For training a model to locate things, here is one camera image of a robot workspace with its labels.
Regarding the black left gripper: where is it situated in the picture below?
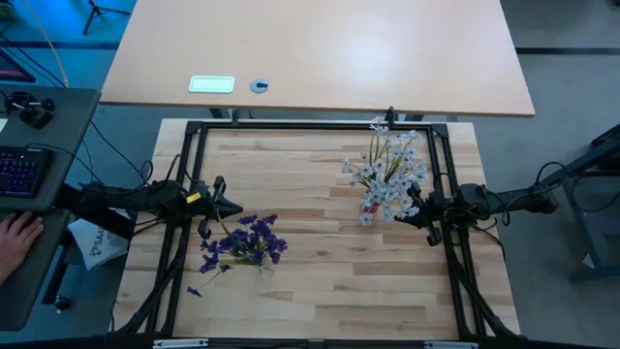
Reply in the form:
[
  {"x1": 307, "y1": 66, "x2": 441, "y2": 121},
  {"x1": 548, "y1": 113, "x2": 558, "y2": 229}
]
[{"x1": 196, "y1": 176, "x2": 243, "y2": 241}]

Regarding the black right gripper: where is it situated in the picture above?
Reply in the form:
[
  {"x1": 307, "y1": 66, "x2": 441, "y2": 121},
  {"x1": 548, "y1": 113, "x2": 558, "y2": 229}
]
[{"x1": 395, "y1": 182, "x2": 454, "y2": 247}]

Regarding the purple flower bunch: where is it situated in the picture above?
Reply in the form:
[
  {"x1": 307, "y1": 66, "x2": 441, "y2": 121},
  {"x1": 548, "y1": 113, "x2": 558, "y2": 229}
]
[{"x1": 186, "y1": 212, "x2": 290, "y2": 298}]

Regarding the green stem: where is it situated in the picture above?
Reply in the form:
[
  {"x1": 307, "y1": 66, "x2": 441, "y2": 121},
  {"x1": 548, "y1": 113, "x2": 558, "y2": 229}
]
[{"x1": 360, "y1": 115, "x2": 426, "y2": 169}]

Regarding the clear glass vase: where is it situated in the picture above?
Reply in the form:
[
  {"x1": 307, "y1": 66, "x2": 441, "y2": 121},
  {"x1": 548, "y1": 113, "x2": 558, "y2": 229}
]
[{"x1": 241, "y1": 251, "x2": 278, "y2": 283}]

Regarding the white flower bunch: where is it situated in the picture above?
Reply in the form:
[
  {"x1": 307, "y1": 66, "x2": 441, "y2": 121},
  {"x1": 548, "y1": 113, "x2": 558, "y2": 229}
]
[{"x1": 341, "y1": 153, "x2": 431, "y2": 228}]

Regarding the white printed paper bag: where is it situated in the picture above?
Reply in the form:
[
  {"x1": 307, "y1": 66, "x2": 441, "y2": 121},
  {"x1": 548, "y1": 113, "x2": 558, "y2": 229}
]
[{"x1": 67, "y1": 217, "x2": 130, "y2": 271}]

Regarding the grey metal stand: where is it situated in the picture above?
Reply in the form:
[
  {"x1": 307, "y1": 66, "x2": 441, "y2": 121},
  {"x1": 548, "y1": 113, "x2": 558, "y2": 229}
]
[{"x1": 561, "y1": 123, "x2": 620, "y2": 283}]

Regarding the grey side desk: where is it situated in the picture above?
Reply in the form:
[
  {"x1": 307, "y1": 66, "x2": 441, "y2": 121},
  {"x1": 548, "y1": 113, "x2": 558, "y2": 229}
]
[{"x1": 0, "y1": 84, "x2": 102, "y2": 332}]

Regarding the light wood desk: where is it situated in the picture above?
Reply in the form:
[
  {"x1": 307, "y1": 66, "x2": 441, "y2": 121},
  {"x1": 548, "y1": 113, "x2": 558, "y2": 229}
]
[{"x1": 99, "y1": 0, "x2": 537, "y2": 118}]

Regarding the backlit black keyboard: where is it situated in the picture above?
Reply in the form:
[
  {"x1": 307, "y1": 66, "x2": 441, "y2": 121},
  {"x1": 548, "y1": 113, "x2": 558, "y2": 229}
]
[{"x1": 0, "y1": 146, "x2": 54, "y2": 199}]

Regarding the person's hand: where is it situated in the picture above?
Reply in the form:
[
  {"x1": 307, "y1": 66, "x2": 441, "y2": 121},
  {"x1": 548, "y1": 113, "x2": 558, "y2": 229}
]
[{"x1": 0, "y1": 211, "x2": 45, "y2": 287}]

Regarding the black tripod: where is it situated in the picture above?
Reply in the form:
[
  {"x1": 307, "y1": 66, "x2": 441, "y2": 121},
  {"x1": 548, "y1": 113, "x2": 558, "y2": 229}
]
[{"x1": 81, "y1": 0, "x2": 132, "y2": 36}]

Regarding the black aluminium table frame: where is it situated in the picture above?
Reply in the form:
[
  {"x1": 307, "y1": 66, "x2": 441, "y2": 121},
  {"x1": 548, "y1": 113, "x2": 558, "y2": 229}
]
[{"x1": 115, "y1": 119, "x2": 522, "y2": 340}]

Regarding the black cable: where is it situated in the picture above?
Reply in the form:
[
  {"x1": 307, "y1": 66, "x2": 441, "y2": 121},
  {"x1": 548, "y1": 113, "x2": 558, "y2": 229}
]
[
  {"x1": 532, "y1": 160, "x2": 569, "y2": 189},
  {"x1": 86, "y1": 118, "x2": 155, "y2": 183}
]

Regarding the silver bracket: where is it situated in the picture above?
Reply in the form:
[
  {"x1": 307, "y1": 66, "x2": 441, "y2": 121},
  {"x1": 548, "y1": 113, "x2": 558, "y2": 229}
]
[
  {"x1": 423, "y1": 340, "x2": 479, "y2": 349},
  {"x1": 152, "y1": 337, "x2": 209, "y2": 349}
]

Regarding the black camera clamp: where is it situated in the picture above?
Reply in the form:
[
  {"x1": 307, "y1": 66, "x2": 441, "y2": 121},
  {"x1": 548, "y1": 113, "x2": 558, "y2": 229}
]
[{"x1": 4, "y1": 90, "x2": 56, "y2": 130}]

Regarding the yellow cord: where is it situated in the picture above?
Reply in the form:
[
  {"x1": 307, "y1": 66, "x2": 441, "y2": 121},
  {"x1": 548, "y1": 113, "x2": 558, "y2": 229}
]
[{"x1": 21, "y1": 0, "x2": 69, "y2": 89}]

